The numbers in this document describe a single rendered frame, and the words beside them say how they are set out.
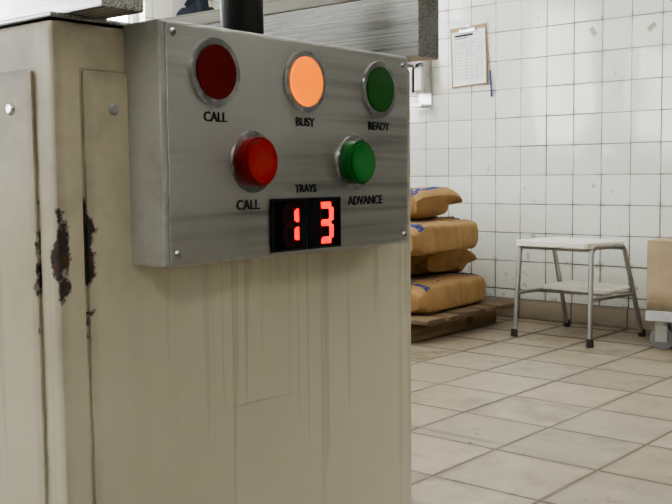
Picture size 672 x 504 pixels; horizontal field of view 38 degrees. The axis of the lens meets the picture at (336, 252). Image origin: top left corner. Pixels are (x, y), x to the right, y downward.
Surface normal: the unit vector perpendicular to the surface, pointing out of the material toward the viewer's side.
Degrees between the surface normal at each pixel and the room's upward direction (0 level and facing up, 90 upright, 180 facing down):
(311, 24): 90
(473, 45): 90
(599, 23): 90
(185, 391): 90
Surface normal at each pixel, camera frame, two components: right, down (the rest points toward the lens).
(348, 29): -0.63, 0.07
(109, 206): 0.77, 0.04
